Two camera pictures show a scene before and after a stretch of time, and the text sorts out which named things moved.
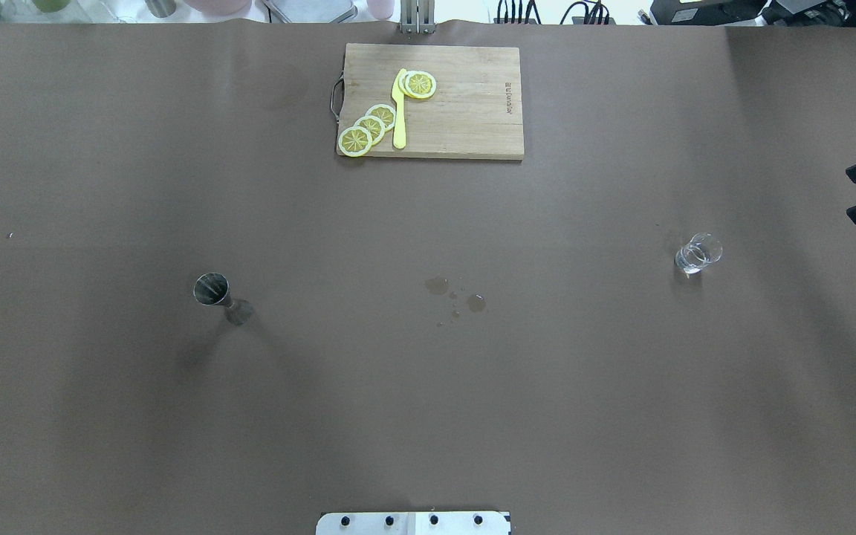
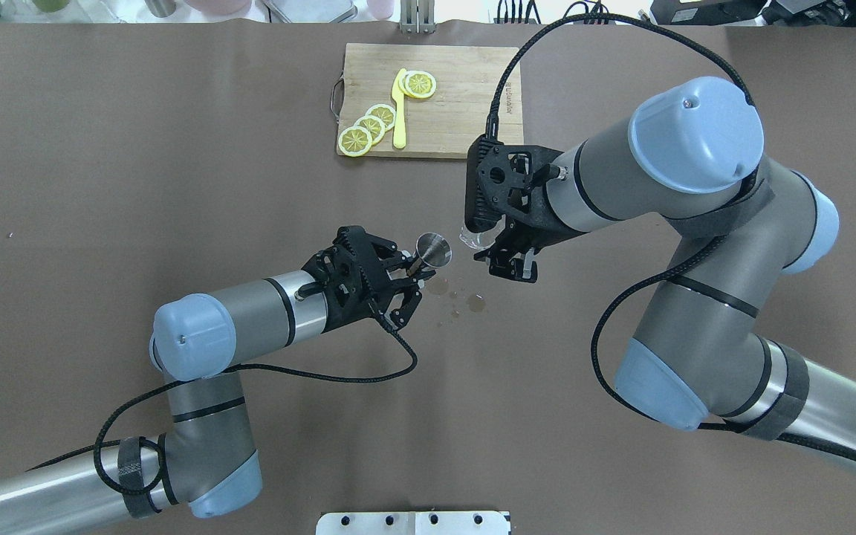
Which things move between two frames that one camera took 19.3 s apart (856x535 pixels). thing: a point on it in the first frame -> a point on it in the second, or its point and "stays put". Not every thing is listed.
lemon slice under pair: [402, 84] stays put
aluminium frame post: [417, 16] stays put
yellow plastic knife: [400, 128] stays put
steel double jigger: [212, 288] -> [433, 250]
